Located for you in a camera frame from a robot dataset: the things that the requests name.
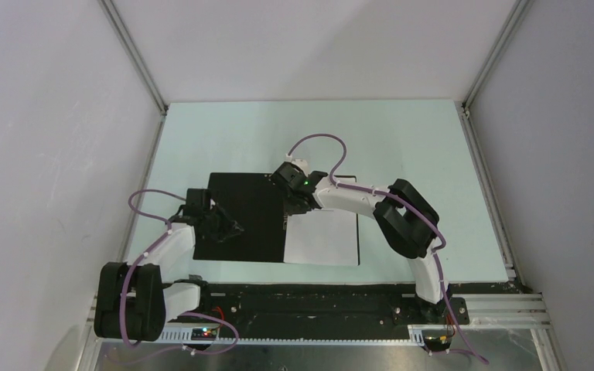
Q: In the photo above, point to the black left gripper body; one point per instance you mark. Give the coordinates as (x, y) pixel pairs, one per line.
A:
(213, 216)

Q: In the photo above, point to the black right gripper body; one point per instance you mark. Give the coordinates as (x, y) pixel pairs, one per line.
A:
(290, 206)

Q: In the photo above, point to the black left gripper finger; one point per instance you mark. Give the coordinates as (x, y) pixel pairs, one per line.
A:
(228, 226)
(221, 235)

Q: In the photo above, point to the beige black file folder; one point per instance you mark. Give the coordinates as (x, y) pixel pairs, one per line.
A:
(253, 201)

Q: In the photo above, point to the white paper stack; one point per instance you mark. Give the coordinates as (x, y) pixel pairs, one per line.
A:
(327, 237)

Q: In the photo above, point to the printed white paper sheet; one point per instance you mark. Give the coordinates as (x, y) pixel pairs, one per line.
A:
(345, 180)

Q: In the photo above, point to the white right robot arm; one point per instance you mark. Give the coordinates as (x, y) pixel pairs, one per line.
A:
(408, 222)

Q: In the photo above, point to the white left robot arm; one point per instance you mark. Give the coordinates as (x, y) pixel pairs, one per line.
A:
(135, 299)

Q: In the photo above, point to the left controller circuit board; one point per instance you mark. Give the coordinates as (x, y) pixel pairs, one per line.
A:
(204, 334)

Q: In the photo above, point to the controller circuit board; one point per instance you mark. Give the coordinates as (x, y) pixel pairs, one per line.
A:
(437, 344)
(204, 334)

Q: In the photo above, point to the right controller circuit board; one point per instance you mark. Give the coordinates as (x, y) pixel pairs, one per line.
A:
(437, 344)

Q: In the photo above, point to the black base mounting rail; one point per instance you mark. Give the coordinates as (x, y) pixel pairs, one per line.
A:
(321, 311)

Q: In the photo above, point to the left aluminium frame post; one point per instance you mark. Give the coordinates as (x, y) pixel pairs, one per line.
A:
(122, 32)

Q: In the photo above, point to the aluminium frame post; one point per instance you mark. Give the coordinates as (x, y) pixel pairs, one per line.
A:
(122, 32)
(507, 32)

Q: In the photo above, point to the right aluminium frame post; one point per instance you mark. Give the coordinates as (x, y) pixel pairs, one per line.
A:
(507, 32)

